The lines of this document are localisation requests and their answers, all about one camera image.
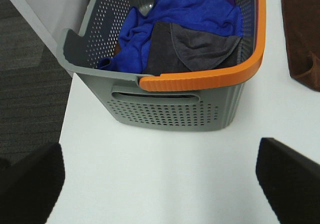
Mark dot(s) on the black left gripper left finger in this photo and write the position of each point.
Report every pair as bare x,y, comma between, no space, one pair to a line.
30,188

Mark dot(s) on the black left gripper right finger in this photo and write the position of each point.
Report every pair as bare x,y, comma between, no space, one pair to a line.
290,182

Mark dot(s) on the brown towel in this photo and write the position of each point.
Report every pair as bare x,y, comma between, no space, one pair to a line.
302,27

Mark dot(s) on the grey towel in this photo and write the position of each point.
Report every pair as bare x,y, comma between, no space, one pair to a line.
175,49

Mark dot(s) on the blue towel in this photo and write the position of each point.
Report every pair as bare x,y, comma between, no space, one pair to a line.
132,50

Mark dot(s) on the grey orange-rimmed laundry basket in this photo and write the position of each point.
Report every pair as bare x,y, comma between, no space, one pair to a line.
194,101

